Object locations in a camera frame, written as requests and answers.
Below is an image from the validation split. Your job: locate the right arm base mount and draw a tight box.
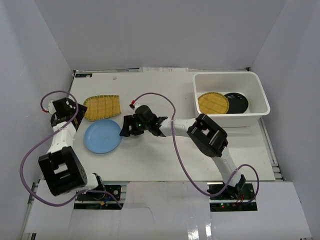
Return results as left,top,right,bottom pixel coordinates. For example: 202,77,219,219
209,183,258,213

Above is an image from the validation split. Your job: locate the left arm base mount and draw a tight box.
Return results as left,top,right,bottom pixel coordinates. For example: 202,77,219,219
73,184,127,211

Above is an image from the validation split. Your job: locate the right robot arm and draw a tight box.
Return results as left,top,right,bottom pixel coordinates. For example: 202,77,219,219
119,104,246,200

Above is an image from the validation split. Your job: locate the black plate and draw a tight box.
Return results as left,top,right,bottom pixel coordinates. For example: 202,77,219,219
224,92,249,114

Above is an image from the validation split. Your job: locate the round woven bamboo tray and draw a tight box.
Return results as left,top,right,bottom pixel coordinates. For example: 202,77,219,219
197,92,230,115

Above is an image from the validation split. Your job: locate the light blue plate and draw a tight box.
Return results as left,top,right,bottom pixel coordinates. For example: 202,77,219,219
83,119,122,154

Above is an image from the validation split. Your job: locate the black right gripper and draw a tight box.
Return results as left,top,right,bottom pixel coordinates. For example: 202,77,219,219
120,115,151,138

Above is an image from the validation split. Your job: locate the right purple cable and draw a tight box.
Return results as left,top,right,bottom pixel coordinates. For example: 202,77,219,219
129,92,260,204

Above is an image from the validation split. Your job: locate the white plastic bin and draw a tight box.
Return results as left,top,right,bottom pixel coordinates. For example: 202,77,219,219
193,71,271,128

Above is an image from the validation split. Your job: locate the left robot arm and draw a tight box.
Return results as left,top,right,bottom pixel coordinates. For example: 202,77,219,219
38,97,106,200

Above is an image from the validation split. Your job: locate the rectangular woven bamboo tray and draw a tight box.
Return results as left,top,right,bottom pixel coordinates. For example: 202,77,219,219
83,95,121,122

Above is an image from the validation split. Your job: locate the black label sticker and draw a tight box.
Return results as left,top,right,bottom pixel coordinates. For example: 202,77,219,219
74,73,93,78

